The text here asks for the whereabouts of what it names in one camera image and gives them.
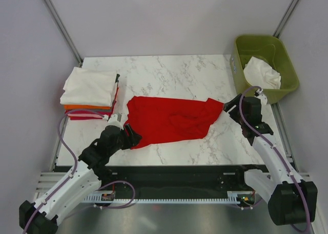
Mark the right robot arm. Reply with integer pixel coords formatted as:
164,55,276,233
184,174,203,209
223,94,318,225

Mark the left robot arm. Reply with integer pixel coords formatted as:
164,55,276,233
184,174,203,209
19,125,142,233

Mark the white crumpled t shirt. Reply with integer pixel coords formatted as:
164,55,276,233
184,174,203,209
243,56,281,89

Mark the white folded t shirt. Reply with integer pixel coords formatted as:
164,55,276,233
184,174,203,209
60,67,117,106

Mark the green plastic bin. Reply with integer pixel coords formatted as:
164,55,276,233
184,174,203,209
230,34,299,104

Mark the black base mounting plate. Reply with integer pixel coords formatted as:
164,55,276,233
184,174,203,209
105,165,267,199

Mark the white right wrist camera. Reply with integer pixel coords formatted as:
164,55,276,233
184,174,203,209
254,89,268,106

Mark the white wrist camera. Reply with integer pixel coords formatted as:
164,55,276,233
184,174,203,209
107,113,123,129
254,89,268,106

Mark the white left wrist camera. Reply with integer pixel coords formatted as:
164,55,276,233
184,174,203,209
107,113,123,129

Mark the white slotted cable duct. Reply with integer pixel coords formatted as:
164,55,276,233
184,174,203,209
82,191,253,205

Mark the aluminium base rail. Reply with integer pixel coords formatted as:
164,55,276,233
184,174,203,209
35,172,311,193

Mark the right aluminium frame post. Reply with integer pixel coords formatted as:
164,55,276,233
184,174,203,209
273,0,301,38

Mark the aluminium frame post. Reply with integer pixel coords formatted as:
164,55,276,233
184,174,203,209
42,0,83,66
273,0,301,38

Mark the left aluminium frame post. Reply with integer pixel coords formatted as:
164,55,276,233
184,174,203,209
42,0,83,66

